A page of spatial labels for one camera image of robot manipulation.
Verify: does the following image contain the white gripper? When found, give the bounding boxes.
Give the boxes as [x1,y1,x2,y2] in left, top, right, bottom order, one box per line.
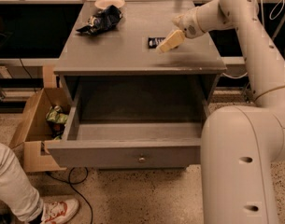
[156,7,205,53]

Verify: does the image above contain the dark blue rxbar wrapper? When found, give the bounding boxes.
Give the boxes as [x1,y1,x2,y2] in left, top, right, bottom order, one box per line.
[148,37,164,49]

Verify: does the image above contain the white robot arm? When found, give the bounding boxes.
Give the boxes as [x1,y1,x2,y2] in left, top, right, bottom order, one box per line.
[173,0,285,224]

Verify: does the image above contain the grey open top drawer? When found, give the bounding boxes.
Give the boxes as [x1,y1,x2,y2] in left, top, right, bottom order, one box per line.
[49,76,209,169]

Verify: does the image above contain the round metal drawer knob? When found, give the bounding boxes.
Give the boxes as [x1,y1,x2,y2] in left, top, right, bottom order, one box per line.
[138,154,146,163]

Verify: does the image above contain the grey wooden nightstand cabinet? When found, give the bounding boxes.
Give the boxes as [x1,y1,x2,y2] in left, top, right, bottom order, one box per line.
[53,0,228,170]

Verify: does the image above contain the crumpled dark chip bag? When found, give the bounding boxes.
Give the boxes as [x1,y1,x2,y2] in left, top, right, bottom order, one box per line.
[77,5,122,35]

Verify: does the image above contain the white bowl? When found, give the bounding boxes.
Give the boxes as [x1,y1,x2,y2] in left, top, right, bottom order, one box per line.
[94,0,125,9]

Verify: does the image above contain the green snack bag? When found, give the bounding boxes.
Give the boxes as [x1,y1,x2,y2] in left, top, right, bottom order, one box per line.
[46,105,68,125]

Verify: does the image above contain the open cardboard box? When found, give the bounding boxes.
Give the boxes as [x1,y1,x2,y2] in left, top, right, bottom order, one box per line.
[9,88,70,173]

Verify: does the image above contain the white and red sneaker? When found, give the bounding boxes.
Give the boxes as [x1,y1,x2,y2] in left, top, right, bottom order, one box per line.
[40,199,79,224]

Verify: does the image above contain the person's leg in white trousers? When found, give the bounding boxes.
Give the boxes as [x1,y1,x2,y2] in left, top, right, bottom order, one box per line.
[0,143,44,224]

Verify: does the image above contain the white hanging cable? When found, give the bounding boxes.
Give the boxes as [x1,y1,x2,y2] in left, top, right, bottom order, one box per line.
[221,0,285,80]

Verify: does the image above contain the black floor cable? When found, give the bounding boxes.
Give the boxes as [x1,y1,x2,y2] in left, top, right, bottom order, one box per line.
[44,167,94,224]

